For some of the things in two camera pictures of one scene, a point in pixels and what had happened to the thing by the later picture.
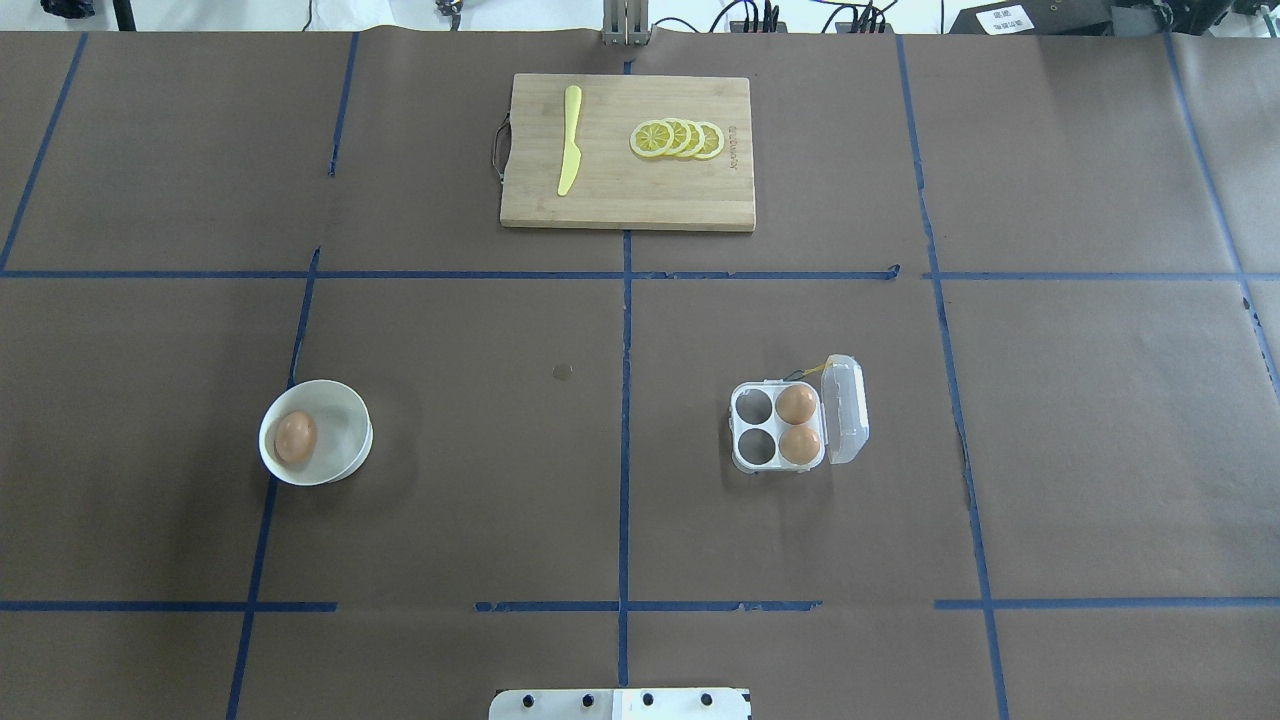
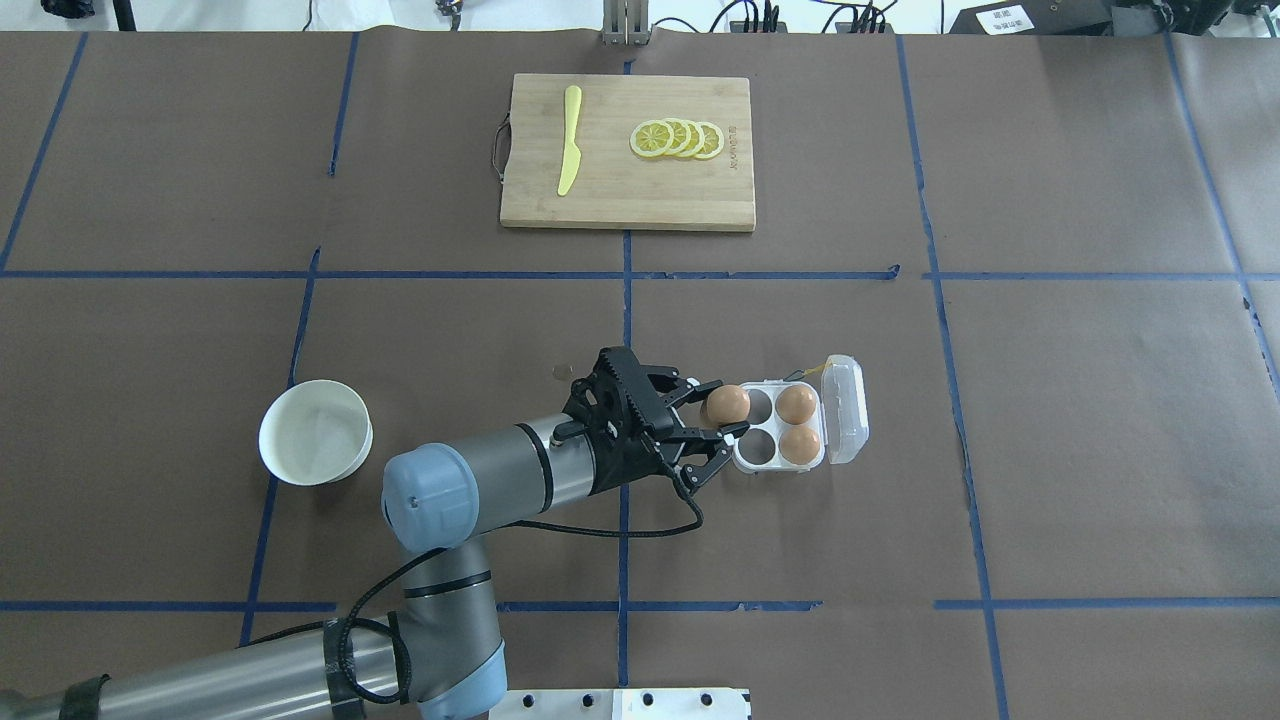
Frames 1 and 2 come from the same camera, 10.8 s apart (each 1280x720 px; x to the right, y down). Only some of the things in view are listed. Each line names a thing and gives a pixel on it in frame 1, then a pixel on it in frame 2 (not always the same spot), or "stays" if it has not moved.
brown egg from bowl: x=295 y=437 -> x=728 y=404
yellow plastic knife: x=572 y=154 stays
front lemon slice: x=651 y=138 stays
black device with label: x=1036 y=17 stays
